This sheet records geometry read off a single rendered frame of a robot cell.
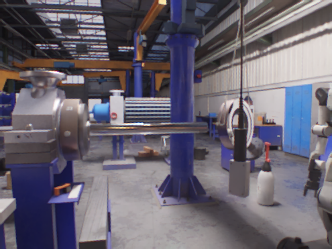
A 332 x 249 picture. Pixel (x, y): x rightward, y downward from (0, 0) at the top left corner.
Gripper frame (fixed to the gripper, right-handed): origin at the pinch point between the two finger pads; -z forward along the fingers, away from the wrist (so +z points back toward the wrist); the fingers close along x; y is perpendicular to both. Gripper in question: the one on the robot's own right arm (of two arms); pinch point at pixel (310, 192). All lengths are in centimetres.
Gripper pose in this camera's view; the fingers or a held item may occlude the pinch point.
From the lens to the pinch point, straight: 215.2
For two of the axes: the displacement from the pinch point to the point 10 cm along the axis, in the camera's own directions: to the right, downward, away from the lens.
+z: 1.9, -9.8, -0.2
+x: -9.6, -1.9, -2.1
